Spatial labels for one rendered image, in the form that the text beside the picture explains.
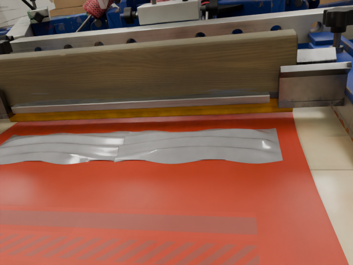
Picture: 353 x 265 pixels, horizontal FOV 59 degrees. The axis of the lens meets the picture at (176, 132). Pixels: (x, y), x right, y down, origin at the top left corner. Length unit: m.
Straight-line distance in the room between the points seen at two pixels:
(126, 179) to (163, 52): 0.16
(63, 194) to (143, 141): 0.11
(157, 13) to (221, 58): 0.32
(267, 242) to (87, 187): 0.18
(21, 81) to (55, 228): 0.25
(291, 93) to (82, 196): 0.25
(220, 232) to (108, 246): 0.09
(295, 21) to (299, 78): 0.25
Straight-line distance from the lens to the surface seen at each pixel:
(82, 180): 0.35
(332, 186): 0.31
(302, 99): 0.39
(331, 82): 0.39
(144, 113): 0.43
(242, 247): 0.25
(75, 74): 0.44
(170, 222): 0.27
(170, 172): 0.32
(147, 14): 0.68
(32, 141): 0.45
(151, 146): 0.36
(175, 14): 0.67
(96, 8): 1.06
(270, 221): 0.27
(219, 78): 0.39
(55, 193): 0.34
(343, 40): 0.56
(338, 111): 0.43
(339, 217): 0.28
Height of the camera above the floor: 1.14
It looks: 27 degrees down
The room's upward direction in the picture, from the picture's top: 8 degrees counter-clockwise
